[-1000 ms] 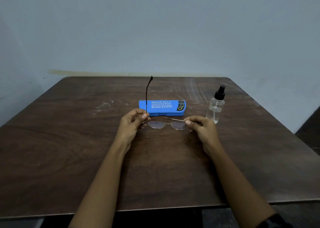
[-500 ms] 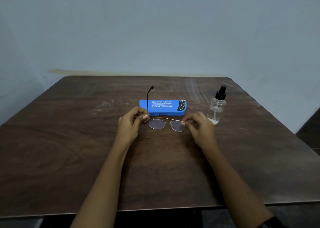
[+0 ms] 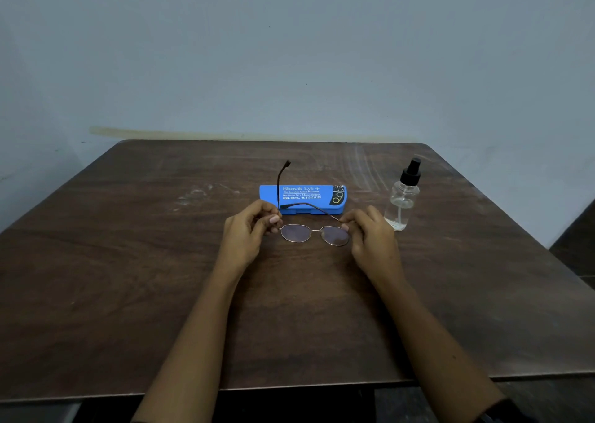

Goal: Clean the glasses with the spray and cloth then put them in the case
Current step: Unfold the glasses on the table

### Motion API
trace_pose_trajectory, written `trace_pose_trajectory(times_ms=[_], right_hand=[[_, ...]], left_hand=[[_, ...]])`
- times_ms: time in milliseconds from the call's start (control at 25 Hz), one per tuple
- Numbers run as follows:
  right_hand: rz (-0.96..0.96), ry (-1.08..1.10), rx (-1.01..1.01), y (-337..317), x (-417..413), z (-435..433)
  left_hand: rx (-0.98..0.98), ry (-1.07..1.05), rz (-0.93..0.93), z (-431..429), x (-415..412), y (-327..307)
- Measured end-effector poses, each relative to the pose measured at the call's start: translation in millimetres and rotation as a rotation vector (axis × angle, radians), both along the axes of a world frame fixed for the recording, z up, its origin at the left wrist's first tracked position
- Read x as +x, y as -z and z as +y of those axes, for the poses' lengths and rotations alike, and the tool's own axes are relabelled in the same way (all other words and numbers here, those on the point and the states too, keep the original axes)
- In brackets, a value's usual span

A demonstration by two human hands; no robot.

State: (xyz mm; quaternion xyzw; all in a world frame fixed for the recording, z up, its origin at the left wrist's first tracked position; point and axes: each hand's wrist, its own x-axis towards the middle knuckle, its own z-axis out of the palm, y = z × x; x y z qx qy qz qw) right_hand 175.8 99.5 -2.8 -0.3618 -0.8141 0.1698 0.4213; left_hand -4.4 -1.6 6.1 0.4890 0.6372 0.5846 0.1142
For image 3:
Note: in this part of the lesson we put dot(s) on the person's left hand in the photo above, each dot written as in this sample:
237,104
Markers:
241,246

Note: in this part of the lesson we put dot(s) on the person's right hand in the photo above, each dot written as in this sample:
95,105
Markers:
376,250

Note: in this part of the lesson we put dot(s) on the clear spray bottle black cap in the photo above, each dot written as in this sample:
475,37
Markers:
402,202

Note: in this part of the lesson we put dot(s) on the metal-framed eyeglasses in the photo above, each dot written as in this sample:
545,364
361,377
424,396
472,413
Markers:
297,233

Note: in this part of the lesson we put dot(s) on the blue glasses case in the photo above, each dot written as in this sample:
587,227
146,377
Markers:
307,195

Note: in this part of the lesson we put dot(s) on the person's black clothing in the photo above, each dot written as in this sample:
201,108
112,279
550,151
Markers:
502,413

